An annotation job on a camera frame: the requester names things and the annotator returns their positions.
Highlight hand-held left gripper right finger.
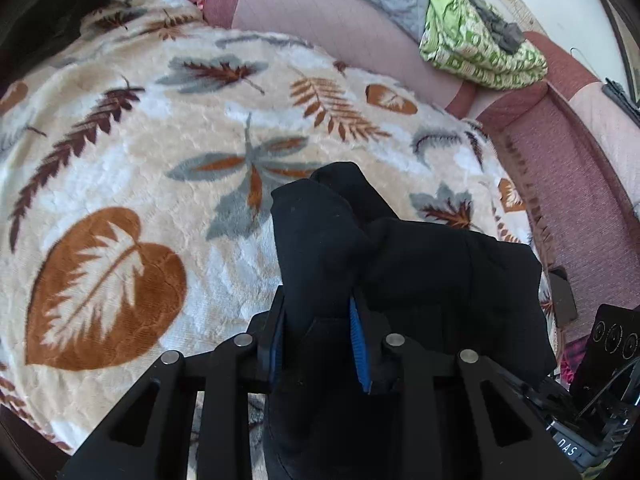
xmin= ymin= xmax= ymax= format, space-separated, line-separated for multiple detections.
xmin=349 ymin=287 xmax=583 ymax=480

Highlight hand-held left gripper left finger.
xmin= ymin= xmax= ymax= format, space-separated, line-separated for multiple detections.
xmin=57 ymin=285 xmax=287 ymax=480

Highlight black pants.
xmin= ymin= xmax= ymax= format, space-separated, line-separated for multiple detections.
xmin=262 ymin=161 xmax=558 ymax=480

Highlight black smartphone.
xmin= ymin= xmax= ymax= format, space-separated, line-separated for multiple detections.
xmin=547 ymin=267 xmax=576 ymax=323

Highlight brown fringed sofa cover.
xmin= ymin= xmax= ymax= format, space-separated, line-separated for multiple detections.
xmin=500 ymin=130 xmax=566 ymax=271

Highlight pink and red sofa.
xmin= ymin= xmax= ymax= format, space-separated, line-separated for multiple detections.
xmin=205 ymin=0 xmax=640 ymax=341

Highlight leaf print fleece blanket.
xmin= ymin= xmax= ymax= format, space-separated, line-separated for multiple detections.
xmin=0 ymin=0 xmax=556 ymax=456

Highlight dark grey gloves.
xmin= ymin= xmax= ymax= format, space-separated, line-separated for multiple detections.
xmin=602 ymin=77 xmax=640 ymax=126

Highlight green patterned quilt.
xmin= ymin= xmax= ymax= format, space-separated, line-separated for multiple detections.
xmin=417 ymin=0 xmax=548 ymax=92

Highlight dark grey cloth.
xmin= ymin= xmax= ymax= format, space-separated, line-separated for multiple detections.
xmin=462 ymin=0 xmax=523 ymax=53

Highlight black garment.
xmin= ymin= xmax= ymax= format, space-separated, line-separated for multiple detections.
xmin=0 ymin=0 xmax=118 ymax=86

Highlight thin wire hanger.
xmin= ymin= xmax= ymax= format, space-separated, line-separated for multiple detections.
xmin=570 ymin=47 xmax=601 ymax=78

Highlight large brown picture frame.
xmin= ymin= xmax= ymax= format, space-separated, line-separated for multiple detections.
xmin=597 ymin=0 xmax=640 ymax=111

